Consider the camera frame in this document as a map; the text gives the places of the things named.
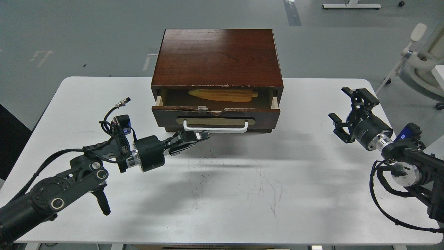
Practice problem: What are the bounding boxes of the dark wooden drawer cabinet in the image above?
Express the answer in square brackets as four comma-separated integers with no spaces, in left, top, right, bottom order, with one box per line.
[151,29,284,111]

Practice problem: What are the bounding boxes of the white office chair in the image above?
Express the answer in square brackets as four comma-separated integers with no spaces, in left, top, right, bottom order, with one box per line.
[376,21,444,110]

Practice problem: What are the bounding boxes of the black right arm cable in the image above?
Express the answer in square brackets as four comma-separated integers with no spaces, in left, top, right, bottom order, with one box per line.
[369,160,444,234]

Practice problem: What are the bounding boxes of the white table base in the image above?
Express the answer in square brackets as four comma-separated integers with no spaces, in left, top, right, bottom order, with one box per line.
[322,0,382,10]

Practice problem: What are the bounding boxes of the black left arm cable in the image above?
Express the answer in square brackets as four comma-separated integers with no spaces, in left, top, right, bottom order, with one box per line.
[98,97,132,153]

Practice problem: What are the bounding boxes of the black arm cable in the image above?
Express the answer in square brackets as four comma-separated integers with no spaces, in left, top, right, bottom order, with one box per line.
[369,160,444,234]
[98,97,132,153]

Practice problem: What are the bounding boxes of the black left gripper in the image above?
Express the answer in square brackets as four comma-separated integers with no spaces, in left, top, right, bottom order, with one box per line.
[134,130,211,172]

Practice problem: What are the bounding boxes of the yellow corn cob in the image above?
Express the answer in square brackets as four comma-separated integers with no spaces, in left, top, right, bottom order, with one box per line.
[188,89,258,102]

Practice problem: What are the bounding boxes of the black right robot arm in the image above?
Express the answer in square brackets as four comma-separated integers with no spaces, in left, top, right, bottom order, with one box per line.
[329,87,444,233]

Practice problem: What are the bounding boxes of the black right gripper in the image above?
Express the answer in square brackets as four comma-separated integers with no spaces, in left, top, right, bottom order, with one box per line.
[328,87,393,151]

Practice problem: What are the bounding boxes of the wooden drawer with white handle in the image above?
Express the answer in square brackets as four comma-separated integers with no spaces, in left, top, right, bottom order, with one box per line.
[151,98,281,133]

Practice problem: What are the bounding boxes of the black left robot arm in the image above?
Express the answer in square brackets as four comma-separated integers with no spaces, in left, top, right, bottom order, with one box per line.
[0,115,210,250]

